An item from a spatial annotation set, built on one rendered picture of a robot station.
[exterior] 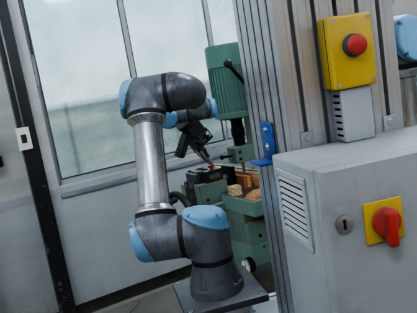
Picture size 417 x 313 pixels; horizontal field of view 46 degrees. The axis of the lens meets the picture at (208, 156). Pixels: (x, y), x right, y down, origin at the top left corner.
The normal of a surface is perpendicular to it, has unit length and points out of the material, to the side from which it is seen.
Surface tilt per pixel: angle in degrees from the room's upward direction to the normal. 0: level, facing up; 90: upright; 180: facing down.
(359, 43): 90
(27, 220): 90
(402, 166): 90
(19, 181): 90
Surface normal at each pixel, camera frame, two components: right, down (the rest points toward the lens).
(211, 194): 0.51, 0.07
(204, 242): -0.05, 0.18
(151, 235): -0.12, -0.26
